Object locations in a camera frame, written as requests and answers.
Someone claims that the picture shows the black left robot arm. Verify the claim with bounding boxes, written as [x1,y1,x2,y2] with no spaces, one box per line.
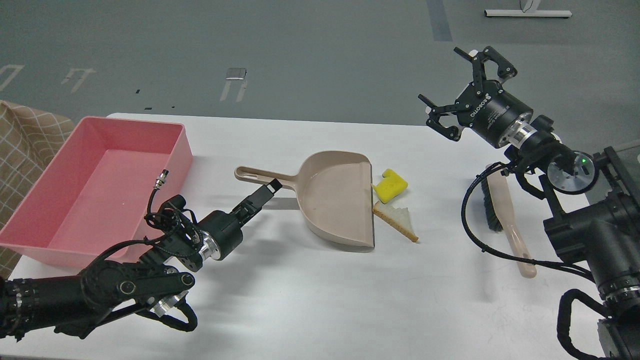
[1,170,284,341]

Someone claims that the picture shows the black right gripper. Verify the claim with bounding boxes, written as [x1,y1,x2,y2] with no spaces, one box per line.
[418,46,534,149]

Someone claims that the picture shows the white bread slice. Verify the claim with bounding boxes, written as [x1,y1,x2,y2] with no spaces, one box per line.
[373,201,419,243]

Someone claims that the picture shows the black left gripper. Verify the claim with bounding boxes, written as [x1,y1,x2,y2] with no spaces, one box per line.
[201,178,282,261]

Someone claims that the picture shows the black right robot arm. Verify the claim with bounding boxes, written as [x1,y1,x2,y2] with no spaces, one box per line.
[418,46,639,360]

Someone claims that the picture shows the pink plastic bin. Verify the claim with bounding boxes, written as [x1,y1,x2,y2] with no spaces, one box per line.
[0,117,194,268]

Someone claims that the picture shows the beige plastic dustpan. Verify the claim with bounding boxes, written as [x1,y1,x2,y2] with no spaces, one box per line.
[234,150,375,249]

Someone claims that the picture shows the white table leg base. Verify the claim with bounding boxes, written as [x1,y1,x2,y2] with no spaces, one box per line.
[484,0,573,19]

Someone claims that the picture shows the beige hand brush black bristles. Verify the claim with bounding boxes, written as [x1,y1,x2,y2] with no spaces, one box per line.
[480,170,531,260]

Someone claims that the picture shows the yellow sponge piece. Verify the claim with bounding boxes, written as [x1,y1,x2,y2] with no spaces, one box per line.
[371,168,409,204]

